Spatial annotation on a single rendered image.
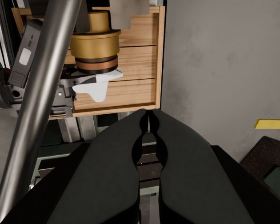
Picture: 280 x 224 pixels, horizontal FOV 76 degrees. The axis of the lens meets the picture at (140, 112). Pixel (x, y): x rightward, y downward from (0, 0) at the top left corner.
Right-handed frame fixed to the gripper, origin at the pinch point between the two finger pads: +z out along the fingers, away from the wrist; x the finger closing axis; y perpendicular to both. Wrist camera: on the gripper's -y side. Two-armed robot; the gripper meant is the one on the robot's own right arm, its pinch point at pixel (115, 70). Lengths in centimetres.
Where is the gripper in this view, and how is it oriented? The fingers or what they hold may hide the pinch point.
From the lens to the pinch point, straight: 35.0
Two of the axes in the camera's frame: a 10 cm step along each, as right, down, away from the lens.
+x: 1.9, 5.0, -8.5
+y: 0.0, 8.6, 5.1
